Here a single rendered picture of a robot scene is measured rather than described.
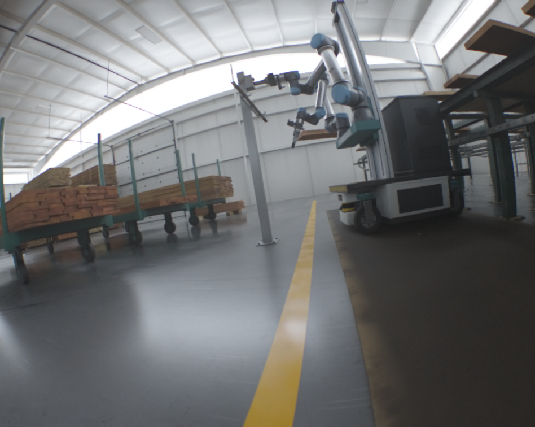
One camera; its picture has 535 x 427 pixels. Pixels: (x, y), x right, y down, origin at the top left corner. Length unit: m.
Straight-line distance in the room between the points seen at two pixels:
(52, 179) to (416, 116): 10.74
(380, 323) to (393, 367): 0.16
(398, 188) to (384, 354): 1.13
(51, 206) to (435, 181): 2.54
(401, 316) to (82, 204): 2.04
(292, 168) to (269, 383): 9.75
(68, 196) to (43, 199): 0.23
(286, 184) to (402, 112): 8.68
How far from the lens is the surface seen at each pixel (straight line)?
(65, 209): 1.99
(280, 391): 0.47
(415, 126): 1.69
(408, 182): 1.52
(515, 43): 1.35
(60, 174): 10.98
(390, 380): 0.46
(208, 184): 4.27
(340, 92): 1.45
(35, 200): 1.88
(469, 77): 1.66
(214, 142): 11.13
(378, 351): 0.53
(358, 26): 11.33
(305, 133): 2.51
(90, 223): 2.39
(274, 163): 10.19
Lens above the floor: 0.34
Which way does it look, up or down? 4 degrees down
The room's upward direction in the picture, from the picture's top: 9 degrees counter-clockwise
